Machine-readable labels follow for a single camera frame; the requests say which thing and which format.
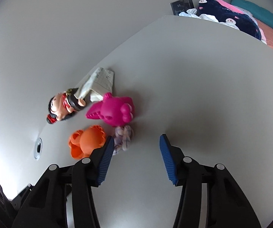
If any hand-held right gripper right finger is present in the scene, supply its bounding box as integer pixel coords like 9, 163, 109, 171
159, 134, 262, 228

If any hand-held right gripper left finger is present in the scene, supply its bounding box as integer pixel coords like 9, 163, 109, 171
12, 136, 115, 228

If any checked cloth knot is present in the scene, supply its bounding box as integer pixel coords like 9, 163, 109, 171
111, 125, 134, 156

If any orange rubber toy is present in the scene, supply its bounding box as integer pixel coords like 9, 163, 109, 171
68, 125, 107, 160

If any magenta rubber toy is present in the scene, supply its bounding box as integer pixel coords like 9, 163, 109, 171
85, 92, 135, 127

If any black-haired doll figure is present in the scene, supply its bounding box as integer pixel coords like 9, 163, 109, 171
47, 88, 87, 124

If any folded printed paper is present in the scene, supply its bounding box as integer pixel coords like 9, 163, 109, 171
76, 67, 115, 101

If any white crumpled cloth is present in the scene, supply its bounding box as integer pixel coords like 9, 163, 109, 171
179, 8, 241, 30

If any black box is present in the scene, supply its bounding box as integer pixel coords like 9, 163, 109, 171
170, 0, 194, 16

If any navy pig-print blanket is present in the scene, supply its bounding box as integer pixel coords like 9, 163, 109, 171
196, 0, 262, 40

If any pink cloth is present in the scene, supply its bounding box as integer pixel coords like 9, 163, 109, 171
216, 0, 268, 44

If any teal blanket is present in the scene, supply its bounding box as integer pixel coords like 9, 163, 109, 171
231, 0, 273, 40

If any round metal cable grommet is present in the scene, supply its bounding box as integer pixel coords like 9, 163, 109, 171
34, 137, 43, 160

